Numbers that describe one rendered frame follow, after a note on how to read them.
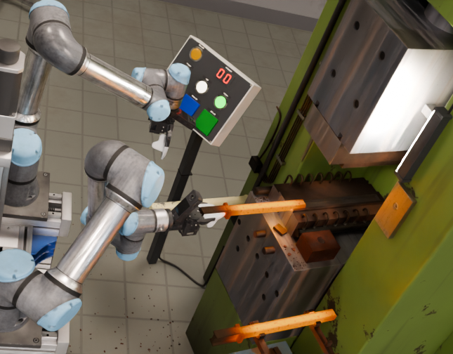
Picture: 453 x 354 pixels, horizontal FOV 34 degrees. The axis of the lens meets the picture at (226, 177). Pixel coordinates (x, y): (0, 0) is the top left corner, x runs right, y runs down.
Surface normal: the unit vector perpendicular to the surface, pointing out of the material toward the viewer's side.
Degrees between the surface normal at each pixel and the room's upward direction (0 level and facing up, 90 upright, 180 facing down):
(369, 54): 90
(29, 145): 8
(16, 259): 7
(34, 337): 0
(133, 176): 44
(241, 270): 90
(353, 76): 90
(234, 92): 60
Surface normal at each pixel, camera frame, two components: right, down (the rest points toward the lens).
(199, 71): -0.40, -0.05
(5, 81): 0.14, 0.69
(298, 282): 0.37, 0.70
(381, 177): -0.88, 0.06
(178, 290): 0.30, -0.71
